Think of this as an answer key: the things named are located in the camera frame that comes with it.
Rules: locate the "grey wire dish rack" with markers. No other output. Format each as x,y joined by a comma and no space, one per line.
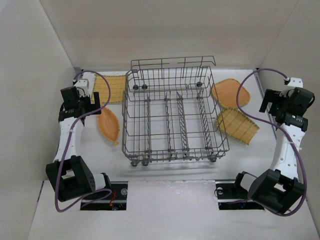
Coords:
169,112

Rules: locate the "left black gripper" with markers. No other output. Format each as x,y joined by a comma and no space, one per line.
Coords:
90,107

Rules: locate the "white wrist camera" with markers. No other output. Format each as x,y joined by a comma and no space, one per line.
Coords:
81,84
291,83

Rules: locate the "orange rounded woven plate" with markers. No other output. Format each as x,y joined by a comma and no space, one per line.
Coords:
225,92

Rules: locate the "orange leaf-shaped woven plate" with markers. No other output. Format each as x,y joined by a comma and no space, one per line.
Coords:
109,125

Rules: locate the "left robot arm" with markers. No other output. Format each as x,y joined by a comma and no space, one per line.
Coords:
68,167

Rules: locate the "right aluminium rail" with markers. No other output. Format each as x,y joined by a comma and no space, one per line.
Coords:
261,90

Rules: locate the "yellow square woven plate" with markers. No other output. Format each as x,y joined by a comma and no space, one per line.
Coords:
117,86

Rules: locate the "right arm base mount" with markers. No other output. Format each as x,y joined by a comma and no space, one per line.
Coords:
231,197

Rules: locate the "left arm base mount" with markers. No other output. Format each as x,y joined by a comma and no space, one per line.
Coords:
116,201

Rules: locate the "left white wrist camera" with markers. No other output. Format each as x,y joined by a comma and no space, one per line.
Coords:
81,84

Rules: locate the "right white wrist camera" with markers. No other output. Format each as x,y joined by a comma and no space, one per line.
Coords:
291,83

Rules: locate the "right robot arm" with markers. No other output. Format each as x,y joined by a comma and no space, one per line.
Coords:
282,188

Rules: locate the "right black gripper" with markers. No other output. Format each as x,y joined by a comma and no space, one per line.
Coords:
270,103

